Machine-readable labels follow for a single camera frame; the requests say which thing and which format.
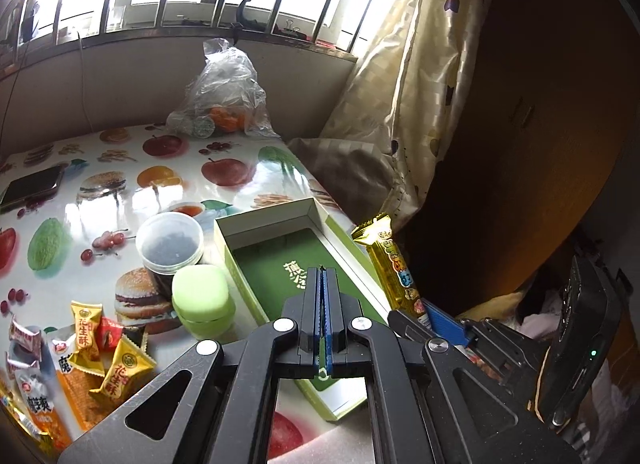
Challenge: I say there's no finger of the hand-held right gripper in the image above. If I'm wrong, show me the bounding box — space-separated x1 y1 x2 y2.
389 310 436 345
425 301 474 348

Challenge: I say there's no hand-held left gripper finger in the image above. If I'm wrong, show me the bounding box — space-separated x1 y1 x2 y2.
57 268 324 464
323 268 582 464

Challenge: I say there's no green cardboard box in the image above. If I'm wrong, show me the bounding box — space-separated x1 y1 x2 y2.
214 197 397 423

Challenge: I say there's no gold snack bar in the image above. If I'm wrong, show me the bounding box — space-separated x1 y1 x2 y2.
351 214 429 330

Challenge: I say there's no yellow peanut candy packet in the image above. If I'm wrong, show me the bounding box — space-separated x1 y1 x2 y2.
102 337 155 400
69 300 106 377

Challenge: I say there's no orange konjac snack packet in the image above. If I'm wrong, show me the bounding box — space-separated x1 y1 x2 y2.
47 327 131 432
12 369 73 450

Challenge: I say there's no pink candy packet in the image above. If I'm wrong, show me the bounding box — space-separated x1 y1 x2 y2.
9 319 43 352
5 351 41 373

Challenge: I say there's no light green round container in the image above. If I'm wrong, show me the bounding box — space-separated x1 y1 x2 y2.
171 264 236 340

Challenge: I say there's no clear plastic jar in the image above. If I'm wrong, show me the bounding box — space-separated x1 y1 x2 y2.
136 211 206 295

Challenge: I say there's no black candy packet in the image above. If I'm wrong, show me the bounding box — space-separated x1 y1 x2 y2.
122 327 149 351

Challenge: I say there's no dark wooden wardrobe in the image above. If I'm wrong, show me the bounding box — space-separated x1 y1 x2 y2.
400 0 640 315

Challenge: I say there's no red candy packet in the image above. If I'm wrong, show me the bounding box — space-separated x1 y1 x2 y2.
97 317 126 350

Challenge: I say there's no orange tangerine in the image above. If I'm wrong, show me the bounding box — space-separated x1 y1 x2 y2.
210 107 251 134

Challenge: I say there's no fruit printed tablecloth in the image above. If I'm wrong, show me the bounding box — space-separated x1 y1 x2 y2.
0 121 396 464

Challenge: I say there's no beige printed curtain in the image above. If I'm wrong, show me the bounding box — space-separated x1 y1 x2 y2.
320 0 501 225

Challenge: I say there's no clear plastic bag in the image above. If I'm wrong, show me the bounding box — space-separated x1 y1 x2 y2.
167 38 281 139

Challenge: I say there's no black hook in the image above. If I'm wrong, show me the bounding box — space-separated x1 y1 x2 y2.
231 0 261 40

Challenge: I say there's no black smartphone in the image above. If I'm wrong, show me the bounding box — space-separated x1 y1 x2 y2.
0 165 66 210

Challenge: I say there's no thin grey cable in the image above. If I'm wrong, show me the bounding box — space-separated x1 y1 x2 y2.
75 32 98 132

